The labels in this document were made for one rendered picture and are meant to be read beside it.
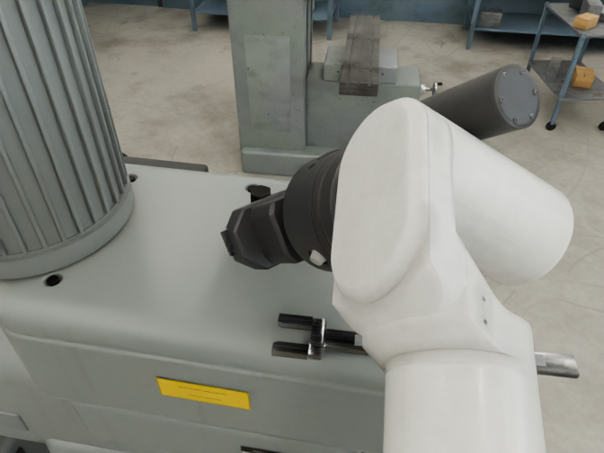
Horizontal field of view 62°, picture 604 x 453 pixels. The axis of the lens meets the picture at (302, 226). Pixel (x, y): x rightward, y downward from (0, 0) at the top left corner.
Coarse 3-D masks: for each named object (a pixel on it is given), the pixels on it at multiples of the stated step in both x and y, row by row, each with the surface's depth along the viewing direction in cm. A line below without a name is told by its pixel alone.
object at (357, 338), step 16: (288, 320) 44; (304, 320) 44; (320, 320) 44; (320, 336) 42; (336, 336) 42; (352, 336) 42; (272, 352) 41; (288, 352) 41; (304, 352) 41; (320, 352) 41; (352, 352) 42; (544, 352) 41; (544, 368) 40; (560, 368) 40; (576, 368) 40
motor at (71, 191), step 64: (0, 0) 35; (64, 0) 41; (0, 64) 37; (64, 64) 42; (0, 128) 40; (64, 128) 43; (0, 192) 42; (64, 192) 46; (128, 192) 54; (0, 256) 46; (64, 256) 48
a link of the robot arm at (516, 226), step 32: (512, 64) 26; (448, 96) 29; (480, 96) 26; (512, 96) 26; (480, 128) 27; (512, 128) 26; (480, 160) 25; (320, 192) 32; (480, 192) 25; (512, 192) 26; (544, 192) 27; (320, 224) 32; (480, 224) 25; (512, 224) 26; (544, 224) 27; (480, 256) 27; (512, 256) 27; (544, 256) 27
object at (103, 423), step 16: (80, 416) 59; (96, 416) 58; (112, 416) 57; (128, 416) 56; (144, 416) 56; (160, 416) 56; (96, 432) 61; (112, 432) 60; (128, 432) 59; (144, 432) 58; (160, 432) 57; (176, 432) 57; (192, 432) 56; (208, 432) 55; (224, 432) 55; (240, 432) 54; (144, 448) 61; (160, 448) 60; (176, 448) 59; (192, 448) 58; (208, 448) 58; (224, 448) 57; (240, 448) 56; (256, 448) 56; (272, 448) 55; (288, 448) 54; (304, 448) 54; (320, 448) 53; (336, 448) 53
